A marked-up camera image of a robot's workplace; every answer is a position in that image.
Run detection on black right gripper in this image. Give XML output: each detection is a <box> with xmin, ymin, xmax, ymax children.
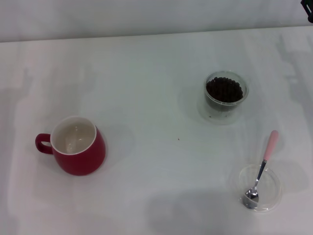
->
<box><xmin>300</xmin><ymin>0</ymin><xmax>313</xmax><ymax>24</ymax></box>

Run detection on pink handled metal spoon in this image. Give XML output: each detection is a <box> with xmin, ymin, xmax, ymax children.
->
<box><xmin>241</xmin><ymin>130</ymin><xmax>279</xmax><ymax>210</ymax></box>

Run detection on red ceramic mug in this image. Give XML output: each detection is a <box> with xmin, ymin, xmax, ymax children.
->
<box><xmin>35</xmin><ymin>116</ymin><xmax>107</xmax><ymax>176</ymax></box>

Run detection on coffee beans in glass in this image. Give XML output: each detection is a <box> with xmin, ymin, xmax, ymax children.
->
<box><xmin>205</xmin><ymin>76</ymin><xmax>244</xmax><ymax>113</ymax></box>

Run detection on clear glass cup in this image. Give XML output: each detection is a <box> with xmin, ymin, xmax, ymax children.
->
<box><xmin>197</xmin><ymin>70</ymin><xmax>249</xmax><ymax>125</ymax></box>

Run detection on clear glass dish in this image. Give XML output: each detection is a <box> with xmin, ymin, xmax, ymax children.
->
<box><xmin>229</xmin><ymin>163</ymin><xmax>283</xmax><ymax>213</ymax></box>

